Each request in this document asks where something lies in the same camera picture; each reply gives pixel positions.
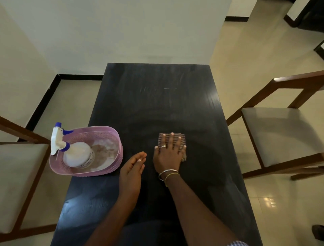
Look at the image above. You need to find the person's left hand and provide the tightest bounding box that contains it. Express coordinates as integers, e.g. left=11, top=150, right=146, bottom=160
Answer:
left=119, top=151, right=147, bottom=202

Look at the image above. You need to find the person's right hand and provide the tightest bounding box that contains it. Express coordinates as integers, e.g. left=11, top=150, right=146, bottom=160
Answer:
left=153, top=132, right=187, bottom=176

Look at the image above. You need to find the checked cleaning cloth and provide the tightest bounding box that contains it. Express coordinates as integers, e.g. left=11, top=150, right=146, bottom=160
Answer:
left=158, top=132, right=187, bottom=162

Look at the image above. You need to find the person's right forearm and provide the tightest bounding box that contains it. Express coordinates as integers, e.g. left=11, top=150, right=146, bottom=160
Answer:
left=165, top=173, right=239, bottom=246

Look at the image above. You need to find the person's left forearm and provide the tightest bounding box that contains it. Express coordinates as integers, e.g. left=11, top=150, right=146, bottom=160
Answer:
left=85, top=194, right=141, bottom=246

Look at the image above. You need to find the silver bangle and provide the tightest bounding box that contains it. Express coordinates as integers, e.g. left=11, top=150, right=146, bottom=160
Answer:
left=158, top=169, right=179, bottom=181

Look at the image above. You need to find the pink plastic basket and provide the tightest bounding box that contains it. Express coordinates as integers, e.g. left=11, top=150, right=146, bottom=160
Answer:
left=49, top=126, right=124, bottom=177

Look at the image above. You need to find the gold bangle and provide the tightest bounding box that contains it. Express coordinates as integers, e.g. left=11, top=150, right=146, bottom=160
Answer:
left=164, top=173, right=181, bottom=188

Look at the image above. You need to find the white cloth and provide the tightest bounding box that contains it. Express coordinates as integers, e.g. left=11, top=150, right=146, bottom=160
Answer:
left=91, top=138, right=120, bottom=171

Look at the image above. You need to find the white spray bottle blue trigger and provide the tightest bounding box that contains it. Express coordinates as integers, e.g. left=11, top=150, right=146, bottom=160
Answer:
left=50, top=122, right=96, bottom=169

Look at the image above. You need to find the wooden chair with beige seat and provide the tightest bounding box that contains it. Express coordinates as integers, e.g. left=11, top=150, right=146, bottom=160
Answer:
left=226, top=70, right=324, bottom=181
left=0, top=116, right=58, bottom=243

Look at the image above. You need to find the dark shoe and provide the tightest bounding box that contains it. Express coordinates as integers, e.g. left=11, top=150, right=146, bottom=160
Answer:
left=312, top=224, right=324, bottom=241

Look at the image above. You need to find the dark wooden chair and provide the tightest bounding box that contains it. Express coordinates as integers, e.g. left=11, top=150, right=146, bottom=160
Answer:
left=314, top=39, right=324, bottom=61

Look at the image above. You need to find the dark wooden furniture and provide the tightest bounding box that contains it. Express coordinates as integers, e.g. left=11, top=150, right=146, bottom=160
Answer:
left=283, top=0, right=324, bottom=32

